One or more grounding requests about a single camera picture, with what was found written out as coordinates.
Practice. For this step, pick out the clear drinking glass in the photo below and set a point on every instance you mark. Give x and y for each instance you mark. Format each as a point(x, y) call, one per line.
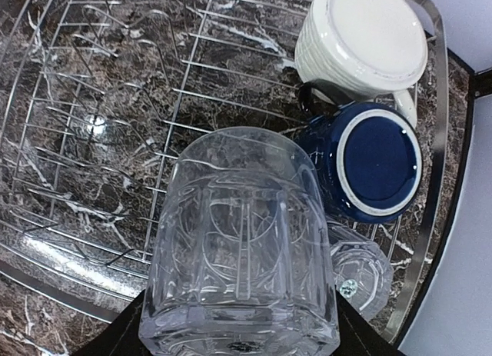
point(242, 262)

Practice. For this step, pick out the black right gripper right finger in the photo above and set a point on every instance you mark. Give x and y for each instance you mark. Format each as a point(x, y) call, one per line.
point(358, 338)

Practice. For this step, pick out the dark blue ceramic mug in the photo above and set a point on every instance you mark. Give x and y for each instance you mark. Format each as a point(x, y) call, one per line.
point(366, 155)

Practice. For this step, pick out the cream ceramic mug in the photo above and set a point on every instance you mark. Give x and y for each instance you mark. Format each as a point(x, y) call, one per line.
point(366, 47)

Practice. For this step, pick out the metal wire dish rack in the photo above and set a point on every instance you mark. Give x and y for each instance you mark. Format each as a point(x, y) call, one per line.
point(98, 100)

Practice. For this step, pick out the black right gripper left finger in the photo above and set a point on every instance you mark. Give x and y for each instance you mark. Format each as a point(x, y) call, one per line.
point(121, 336)

